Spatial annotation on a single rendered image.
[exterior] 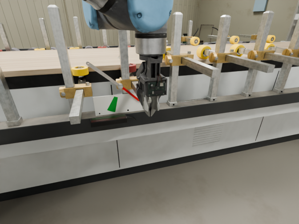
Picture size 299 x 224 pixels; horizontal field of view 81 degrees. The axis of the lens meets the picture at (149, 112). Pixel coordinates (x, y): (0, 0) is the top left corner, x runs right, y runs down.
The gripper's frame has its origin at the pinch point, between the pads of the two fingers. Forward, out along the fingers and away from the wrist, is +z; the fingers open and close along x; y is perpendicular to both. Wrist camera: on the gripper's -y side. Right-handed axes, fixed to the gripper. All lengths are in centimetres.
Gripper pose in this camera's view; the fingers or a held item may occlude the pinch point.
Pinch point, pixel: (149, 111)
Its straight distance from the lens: 62.7
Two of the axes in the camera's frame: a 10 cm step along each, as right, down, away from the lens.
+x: 9.6, -1.2, 2.4
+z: 0.0, 9.0, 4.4
